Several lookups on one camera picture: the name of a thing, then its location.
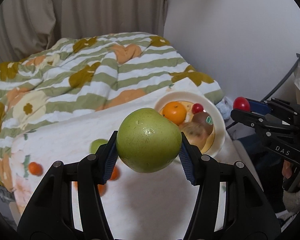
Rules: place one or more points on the green striped floral quilt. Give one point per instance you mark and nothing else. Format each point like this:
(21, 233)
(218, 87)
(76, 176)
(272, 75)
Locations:
(78, 77)

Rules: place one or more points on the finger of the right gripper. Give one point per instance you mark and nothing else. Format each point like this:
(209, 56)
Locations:
(259, 108)
(251, 119)

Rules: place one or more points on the green apple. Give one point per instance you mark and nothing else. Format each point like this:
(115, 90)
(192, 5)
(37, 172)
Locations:
(147, 142)
(96, 144)

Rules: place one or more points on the person's right hand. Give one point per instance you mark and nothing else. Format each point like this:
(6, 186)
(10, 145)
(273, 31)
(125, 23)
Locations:
(287, 169)

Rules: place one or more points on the white floral tablecloth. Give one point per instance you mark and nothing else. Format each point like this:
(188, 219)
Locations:
(137, 205)

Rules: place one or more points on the brown kiwi with sticker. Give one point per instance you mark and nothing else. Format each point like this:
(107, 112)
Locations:
(204, 119)

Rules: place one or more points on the red cherry tomato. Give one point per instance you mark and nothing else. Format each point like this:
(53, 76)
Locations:
(197, 108)
(241, 103)

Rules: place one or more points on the beige curtain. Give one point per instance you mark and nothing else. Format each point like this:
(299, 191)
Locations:
(30, 26)

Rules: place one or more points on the large orange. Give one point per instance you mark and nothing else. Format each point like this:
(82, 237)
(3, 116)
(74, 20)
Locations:
(175, 112)
(101, 188)

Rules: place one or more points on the cream yellow plate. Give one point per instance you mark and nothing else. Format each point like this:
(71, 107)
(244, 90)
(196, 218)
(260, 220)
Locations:
(216, 139)

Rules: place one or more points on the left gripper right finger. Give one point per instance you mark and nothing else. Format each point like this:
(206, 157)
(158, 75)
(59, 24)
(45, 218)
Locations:
(230, 203)

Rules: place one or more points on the russet brown apple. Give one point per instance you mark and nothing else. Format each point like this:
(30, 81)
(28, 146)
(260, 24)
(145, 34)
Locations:
(195, 133)

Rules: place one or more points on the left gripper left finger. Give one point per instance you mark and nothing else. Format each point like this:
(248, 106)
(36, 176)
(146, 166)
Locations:
(67, 202)

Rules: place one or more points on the small mandarin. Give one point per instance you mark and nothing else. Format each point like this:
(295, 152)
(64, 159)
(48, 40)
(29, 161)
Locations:
(35, 169)
(115, 173)

